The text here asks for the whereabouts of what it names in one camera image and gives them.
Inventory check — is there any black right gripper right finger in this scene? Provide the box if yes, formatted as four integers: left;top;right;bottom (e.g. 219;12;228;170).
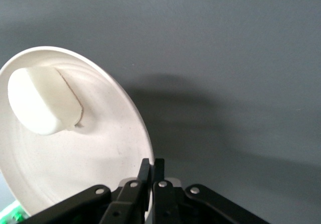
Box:
151;158;272;224

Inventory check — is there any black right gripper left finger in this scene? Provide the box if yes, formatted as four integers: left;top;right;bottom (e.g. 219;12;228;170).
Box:
24;158;151;224

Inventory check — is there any round beige plate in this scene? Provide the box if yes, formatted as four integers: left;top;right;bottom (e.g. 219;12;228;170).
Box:
0;45;155;221

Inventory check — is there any white steamed bun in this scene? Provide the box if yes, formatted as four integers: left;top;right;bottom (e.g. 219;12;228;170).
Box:
7;65;84;136

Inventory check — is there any dark grey table cloth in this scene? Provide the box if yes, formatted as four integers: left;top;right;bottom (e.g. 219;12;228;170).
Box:
0;0;321;224

